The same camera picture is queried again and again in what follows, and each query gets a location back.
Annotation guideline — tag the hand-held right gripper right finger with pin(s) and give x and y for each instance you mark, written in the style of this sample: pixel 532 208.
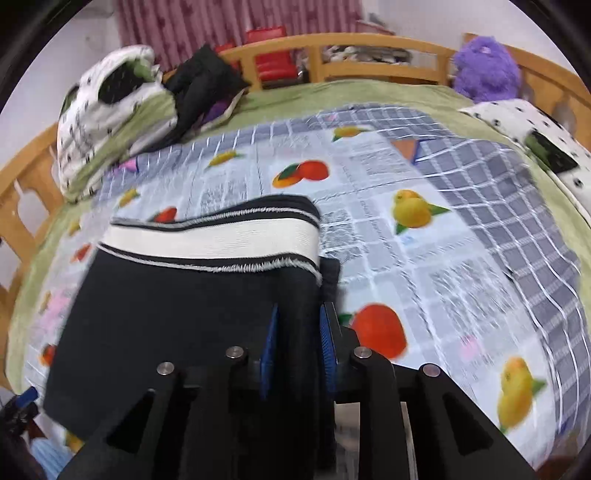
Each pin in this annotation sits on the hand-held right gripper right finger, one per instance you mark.
pixel 328 341

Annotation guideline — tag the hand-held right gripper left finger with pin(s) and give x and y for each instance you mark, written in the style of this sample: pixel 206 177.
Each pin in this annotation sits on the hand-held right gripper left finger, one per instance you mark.
pixel 268 346

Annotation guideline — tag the purple cloth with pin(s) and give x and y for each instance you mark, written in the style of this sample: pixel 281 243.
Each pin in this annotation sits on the purple cloth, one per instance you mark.
pixel 217 110

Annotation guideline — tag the pile of cardboard clutter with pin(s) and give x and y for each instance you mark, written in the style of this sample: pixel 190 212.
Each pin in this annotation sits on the pile of cardboard clutter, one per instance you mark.
pixel 364 53

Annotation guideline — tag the fruit-print checked sheet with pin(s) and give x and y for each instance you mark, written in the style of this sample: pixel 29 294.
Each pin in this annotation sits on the fruit-print checked sheet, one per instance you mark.
pixel 485 184

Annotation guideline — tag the white flower print pillow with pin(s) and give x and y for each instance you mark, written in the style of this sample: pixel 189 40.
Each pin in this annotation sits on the white flower print pillow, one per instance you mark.
pixel 517 124

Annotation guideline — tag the fruit print plastic sheet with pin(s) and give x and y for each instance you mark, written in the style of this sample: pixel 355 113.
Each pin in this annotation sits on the fruit print plastic sheet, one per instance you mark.
pixel 392 258

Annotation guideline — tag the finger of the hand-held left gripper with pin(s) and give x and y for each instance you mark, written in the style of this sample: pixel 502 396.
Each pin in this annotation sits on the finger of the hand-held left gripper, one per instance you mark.
pixel 27 397
pixel 18 417

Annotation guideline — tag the person's blue jeans leg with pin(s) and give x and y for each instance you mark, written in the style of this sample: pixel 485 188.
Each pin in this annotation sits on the person's blue jeans leg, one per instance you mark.
pixel 48 457

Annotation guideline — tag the wooden bed frame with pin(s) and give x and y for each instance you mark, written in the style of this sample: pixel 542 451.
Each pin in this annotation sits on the wooden bed frame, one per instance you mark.
pixel 392 46

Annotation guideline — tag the purple plush toy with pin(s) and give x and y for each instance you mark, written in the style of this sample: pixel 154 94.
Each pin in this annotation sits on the purple plush toy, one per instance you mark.
pixel 485 69

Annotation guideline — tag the black pants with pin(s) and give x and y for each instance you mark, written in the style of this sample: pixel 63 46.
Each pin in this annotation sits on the black pants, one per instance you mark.
pixel 161 314

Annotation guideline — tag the green bed sheet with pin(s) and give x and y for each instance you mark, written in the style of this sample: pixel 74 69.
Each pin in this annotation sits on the green bed sheet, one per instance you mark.
pixel 369 94

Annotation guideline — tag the black jacket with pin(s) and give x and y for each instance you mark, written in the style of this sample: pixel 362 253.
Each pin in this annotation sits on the black jacket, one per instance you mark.
pixel 203 78

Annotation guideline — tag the folded white flower print quilt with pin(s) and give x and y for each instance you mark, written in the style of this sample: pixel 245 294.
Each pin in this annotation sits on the folded white flower print quilt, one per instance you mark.
pixel 101 120

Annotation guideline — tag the dark red striped curtain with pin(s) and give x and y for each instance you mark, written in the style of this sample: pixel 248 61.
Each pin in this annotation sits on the dark red striped curtain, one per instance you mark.
pixel 207 23

